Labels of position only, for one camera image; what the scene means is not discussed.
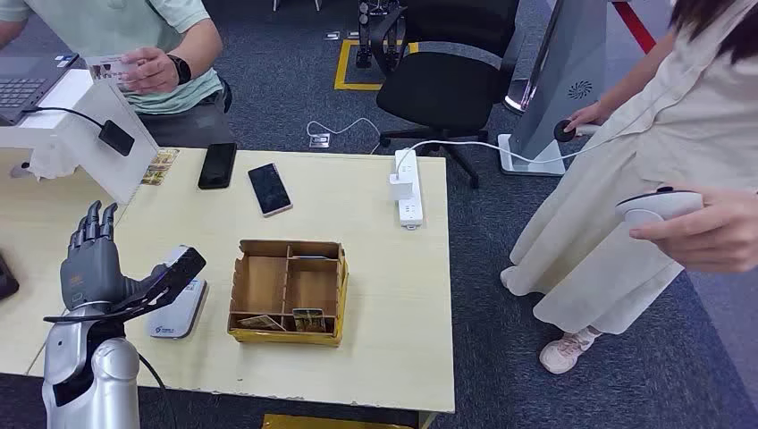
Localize red barrier belt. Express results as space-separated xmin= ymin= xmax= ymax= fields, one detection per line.
xmin=611 ymin=0 xmax=657 ymax=55

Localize black smartphone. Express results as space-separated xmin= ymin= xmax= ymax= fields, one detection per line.
xmin=198 ymin=142 xmax=238 ymax=190

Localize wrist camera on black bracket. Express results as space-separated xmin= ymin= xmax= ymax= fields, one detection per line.
xmin=44 ymin=245 xmax=207 ymax=325

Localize smartphone with pink edge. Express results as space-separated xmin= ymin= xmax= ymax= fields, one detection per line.
xmin=247 ymin=163 xmax=294 ymax=218

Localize white floor cable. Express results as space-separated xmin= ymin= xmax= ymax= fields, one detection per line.
xmin=306 ymin=117 xmax=382 ymax=156

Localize black office chair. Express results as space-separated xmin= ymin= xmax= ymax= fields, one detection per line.
xmin=369 ymin=0 xmax=522 ymax=190

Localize black wristwatch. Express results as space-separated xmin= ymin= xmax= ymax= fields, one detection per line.
xmin=166 ymin=54 xmax=192 ymax=86

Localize black adapter box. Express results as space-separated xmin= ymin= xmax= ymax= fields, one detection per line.
xmin=97 ymin=120 xmax=136 ymax=157

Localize stack of patterned cards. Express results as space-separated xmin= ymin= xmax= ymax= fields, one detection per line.
xmin=140 ymin=147 xmax=181 ymax=187

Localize black robot legs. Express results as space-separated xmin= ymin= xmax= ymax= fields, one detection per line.
xmin=355 ymin=0 xmax=409 ymax=71

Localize white power strip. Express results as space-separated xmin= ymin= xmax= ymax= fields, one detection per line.
xmin=394 ymin=148 xmax=425 ymax=231

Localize grey laptop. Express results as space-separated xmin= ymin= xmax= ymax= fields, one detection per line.
xmin=0 ymin=53 xmax=80 ymax=127

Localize white VR controller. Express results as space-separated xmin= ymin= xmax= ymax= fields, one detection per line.
xmin=553 ymin=119 xmax=601 ymax=143
xmin=614 ymin=187 xmax=704 ymax=229

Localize white ID card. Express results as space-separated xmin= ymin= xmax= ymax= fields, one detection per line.
xmin=85 ymin=54 xmax=140 ymax=84

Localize white charger cable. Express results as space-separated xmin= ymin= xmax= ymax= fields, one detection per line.
xmin=394 ymin=134 xmax=611 ymax=176

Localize person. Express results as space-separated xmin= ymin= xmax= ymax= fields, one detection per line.
xmin=500 ymin=0 xmax=758 ymax=375
xmin=0 ymin=0 xmax=236 ymax=149

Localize white tissue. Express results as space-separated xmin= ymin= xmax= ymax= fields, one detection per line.
xmin=26 ymin=147 xmax=81 ymax=181

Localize person's right hand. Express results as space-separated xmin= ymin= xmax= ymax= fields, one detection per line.
xmin=563 ymin=101 xmax=614 ymax=134

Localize grey kiosk stand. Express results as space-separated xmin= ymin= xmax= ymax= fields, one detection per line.
xmin=497 ymin=0 xmax=608 ymax=178

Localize yellow cardboard box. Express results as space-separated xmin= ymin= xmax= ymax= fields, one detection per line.
xmin=262 ymin=413 xmax=440 ymax=429

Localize white charger plug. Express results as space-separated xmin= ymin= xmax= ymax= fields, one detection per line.
xmin=388 ymin=172 xmax=414 ymax=203

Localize cardboard organizer box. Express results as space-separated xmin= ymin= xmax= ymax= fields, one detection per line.
xmin=227 ymin=239 xmax=350 ymax=348

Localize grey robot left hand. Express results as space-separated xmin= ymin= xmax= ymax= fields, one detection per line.
xmin=59 ymin=199 xmax=170 ymax=313

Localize person's left hand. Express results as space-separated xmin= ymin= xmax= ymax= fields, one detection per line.
xmin=629 ymin=183 xmax=758 ymax=274
xmin=121 ymin=46 xmax=180 ymax=96

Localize black adapter cable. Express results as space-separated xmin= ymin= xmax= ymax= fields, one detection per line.
xmin=22 ymin=106 xmax=106 ymax=130

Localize patterned room key card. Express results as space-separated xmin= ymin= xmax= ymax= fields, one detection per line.
xmin=236 ymin=315 xmax=285 ymax=332
xmin=291 ymin=307 xmax=327 ymax=334

